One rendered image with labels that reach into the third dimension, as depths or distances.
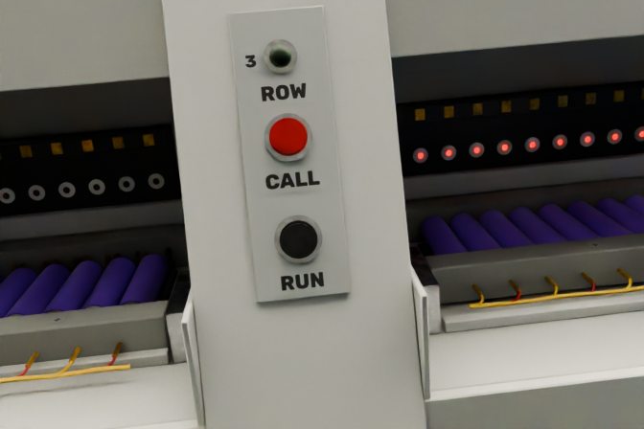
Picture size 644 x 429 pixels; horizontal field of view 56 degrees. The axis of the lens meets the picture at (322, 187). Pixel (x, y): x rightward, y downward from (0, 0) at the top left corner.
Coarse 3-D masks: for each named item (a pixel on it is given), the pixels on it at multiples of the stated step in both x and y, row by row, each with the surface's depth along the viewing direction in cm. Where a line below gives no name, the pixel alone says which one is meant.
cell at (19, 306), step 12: (48, 276) 37; (60, 276) 38; (36, 288) 35; (48, 288) 36; (24, 300) 34; (36, 300) 34; (48, 300) 35; (12, 312) 33; (24, 312) 33; (36, 312) 33
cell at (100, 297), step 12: (108, 264) 38; (120, 264) 38; (132, 264) 39; (108, 276) 36; (120, 276) 37; (132, 276) 38; (96, 288) 35; (108, 288) 35; (120, 288) 36; (96, 300) 33; (108, 300) 34; (120, 300) 35
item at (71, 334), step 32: (0, 320) 31; (32, 320) 31; (64, 320) 30; (96, 320) 30; (128, 320) 30; (160, 320) 30; (0, 352) 30; (32, 352) 30; (64, 352) 30; (96, 352) 30
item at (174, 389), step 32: (0, 224) 42; (32, 224) 42; (64, 224) 42; (96, 224) 42; (128, 224) 43; (160, 224) 43; (192, 320) 25; (192, 352) 25; (0, 384) 30; (32, 384) 30; (64, 384) 29; (96, 384) 29; (128, 384) 29; (160, 384) 29; (192, 384) 25; (0, 416) 27; (32, 416) 27; (64, 416) 27; (96, 416) 27; (128, 416) 27; (160, 416) 26; (192, 416) 26
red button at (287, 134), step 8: (280, 120) 25; (288, 120) 25; (296, 120) 25; (272, 128) 25; (280, 128) 25; (288, 128) 25; (296, 128) 25; (304, 128) 25; (272, 136) 25; (280, 136) 25; (288, 136) 25; (296, 136) 25; (304, 136) 25; (272, 144) 25; (280, 144) 25; (288, 144) 25; (296, 144) 25; (304, 144) 25; (280, 152) 25; (288, 152) 25; (296, 152) 25
